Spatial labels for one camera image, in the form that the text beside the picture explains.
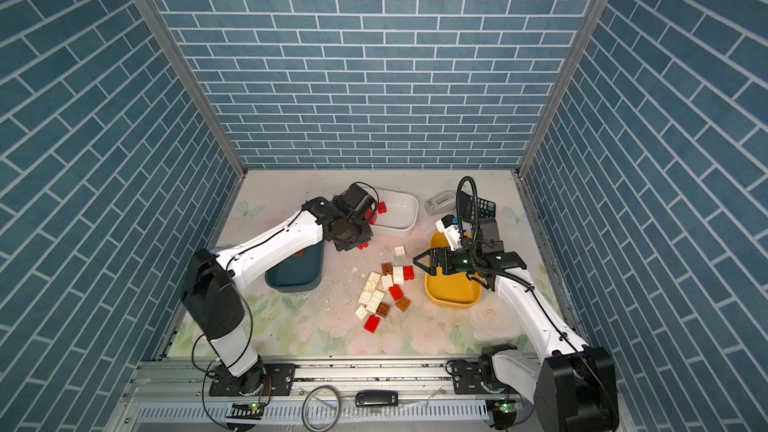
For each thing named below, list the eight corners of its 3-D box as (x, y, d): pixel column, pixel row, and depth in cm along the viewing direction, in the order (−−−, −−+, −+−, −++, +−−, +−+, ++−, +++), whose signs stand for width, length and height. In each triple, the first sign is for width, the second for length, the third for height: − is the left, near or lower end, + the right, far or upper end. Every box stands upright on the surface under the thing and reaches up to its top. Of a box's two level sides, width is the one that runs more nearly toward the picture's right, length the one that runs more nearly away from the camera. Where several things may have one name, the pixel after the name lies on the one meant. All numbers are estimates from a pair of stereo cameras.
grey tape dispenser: (430, 218, 109) (431, 211, 106) (422, 205, 113) (423, 198, 110) (458, 208, 112) (459, 201, 109) (449, 196, 116) (451, 189, 113)
